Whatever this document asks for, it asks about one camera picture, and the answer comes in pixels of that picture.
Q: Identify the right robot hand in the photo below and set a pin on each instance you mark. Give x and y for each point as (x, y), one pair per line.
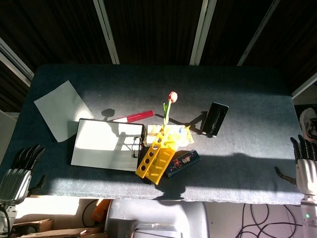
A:
(307, 173)

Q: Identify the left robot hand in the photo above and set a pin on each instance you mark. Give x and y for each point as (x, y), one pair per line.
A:
(13, 184)

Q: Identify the black smartphone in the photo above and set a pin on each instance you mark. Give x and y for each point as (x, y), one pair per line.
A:
(215, 116)

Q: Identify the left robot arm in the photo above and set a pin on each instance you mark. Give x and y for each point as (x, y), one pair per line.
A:
(6, 218)

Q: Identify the cardboard box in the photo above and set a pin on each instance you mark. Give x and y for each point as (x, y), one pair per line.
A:
(37, 224)

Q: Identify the grey cabinet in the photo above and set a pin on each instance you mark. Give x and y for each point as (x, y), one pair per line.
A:
(7, 134)

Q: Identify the white sneaker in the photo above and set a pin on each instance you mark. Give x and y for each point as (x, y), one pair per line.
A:
(307, 119)

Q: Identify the blue-grey table cloth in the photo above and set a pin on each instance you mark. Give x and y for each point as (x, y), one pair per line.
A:
(235, 173)

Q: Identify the white partition strip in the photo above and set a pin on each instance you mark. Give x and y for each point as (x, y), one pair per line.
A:
(201, 32)
(304, 86)
(257, 34)
(107, 29)
(15, 65)

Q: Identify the loose white paper sheet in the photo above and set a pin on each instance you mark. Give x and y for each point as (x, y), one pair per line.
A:
(62, 109)

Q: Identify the black clipboard with white paper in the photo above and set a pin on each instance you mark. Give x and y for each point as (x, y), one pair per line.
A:
(99, 153)

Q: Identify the orange tool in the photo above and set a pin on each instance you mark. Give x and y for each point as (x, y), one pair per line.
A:
(101, 210)

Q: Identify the dark blue printed box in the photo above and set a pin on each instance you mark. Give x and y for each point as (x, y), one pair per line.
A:
(185, 161)

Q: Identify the grey robot torso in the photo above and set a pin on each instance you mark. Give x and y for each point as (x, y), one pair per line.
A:
(153, 213)

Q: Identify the yellow test tube rack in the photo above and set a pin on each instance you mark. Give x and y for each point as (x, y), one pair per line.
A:
(163, 161)

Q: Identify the artificial red tulip flower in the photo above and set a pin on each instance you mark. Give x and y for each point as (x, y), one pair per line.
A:
(173, 96)

